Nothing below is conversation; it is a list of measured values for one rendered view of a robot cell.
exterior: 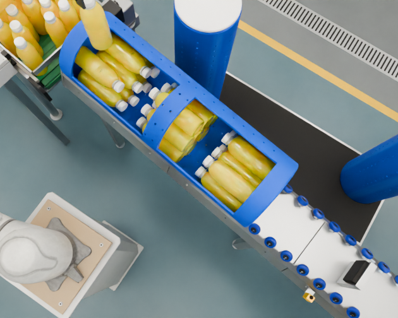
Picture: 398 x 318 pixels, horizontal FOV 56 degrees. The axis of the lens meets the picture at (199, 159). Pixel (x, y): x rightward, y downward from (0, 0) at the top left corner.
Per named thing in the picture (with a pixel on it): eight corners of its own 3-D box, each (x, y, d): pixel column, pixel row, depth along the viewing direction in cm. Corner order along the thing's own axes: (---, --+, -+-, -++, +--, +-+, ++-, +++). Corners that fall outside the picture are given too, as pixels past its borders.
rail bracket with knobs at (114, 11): (112, 36, 162) (107, 21, 152) (100, 26, 163) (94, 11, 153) (127, 21, 164) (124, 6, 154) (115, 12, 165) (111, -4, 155)
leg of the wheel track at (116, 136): (120, 149, 242) (101, 114, 181) (114, 144, 242) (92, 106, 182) (126, 143, 243) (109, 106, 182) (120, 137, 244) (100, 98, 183)
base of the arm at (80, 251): (64, 301, 124) (57, 304, 118) (18, 256, 127) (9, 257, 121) (102, 258, 127) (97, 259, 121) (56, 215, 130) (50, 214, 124)
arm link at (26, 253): (62, 286, 119) (32, 296, 98) (10, 268, 120) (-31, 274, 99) (81, 238, 122) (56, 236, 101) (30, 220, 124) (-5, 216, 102)
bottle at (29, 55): (38, 58, 157) (19, 31, 139) (52, 67, 157) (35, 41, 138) (27, 70, 156) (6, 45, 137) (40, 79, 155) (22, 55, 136)
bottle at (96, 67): (89, 50, 139) (127, 81, 137) (76, 64, 139) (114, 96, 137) (81, 41, 132) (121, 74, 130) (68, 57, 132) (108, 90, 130)
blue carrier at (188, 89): (240, 229, 139) (253, 226, 111) (72, 86, 150) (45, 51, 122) (287, 173, 144) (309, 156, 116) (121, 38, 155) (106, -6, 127)
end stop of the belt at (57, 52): (36, 76, 150) (33, 72, 147) (35, 74, 150) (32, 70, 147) (106, 12, 159) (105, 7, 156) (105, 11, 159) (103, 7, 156)
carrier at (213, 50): (228, 88, 240) (191, 65, 243) (254, -3, 156) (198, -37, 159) (204, 122, 234) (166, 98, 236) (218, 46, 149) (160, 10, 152)
